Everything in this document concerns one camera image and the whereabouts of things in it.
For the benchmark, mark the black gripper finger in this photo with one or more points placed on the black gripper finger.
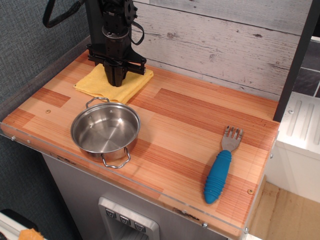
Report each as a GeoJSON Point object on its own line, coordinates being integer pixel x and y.
{"type": "Point", "coordinates": [120, 75]}
{"type": "Point", "coordinates": [110, 73]}

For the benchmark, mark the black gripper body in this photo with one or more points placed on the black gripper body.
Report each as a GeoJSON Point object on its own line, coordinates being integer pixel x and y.
{"type": "Point", "coordinates": [119, 52]}

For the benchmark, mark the yellow cloth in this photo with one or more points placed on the yellow cloth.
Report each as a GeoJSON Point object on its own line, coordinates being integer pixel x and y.
{"type": "Point", "coordinates": [96, 84]}

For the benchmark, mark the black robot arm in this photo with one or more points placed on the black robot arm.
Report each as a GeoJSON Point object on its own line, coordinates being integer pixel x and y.
{"type": "Point", "coordinates": [110, 26]}

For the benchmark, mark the orange object at corner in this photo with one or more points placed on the orange object at corner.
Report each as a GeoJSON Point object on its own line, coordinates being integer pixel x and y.
{"type": "Point", "coordinates": [30, 234]}

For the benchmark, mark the stainless steel pot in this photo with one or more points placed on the stainless steel pot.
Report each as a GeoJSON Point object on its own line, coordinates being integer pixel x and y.
{"type": "Point", "coordinates": [106, 131]}

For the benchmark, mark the grey control panel with buttons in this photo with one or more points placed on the grey control panel with buttons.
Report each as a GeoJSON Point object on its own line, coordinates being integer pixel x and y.
{"type": "Point", "coordinates": [122, 223]}

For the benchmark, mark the white ridged drainboard unit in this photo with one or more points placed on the white ridged drainboard unit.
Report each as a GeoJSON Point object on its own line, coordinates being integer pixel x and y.
{"type": "Point", "coordinates": [294, 161]}

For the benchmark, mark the dark left shelf post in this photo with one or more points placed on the dark left shelf post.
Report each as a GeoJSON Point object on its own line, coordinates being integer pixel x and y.
{"type": "Point", "coordinates": [95, 24]}

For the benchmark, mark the dark shelf post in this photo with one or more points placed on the dark shelf post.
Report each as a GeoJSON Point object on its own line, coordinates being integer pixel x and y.
{"type": "Point", "coordinates": [95, 24]}
{"type": "Point", "coordinates": [297, 61]}

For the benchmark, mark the fork with blue handle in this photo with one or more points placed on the fork with blue handle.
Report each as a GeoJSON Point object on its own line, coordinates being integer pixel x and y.
{"type": "Point", "coordinates": [216, 179]}

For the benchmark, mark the dark right shelf post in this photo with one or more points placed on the dark right shelf post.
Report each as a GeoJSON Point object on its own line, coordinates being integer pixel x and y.
{"type": "Point", "coordinates": [297, 61]}

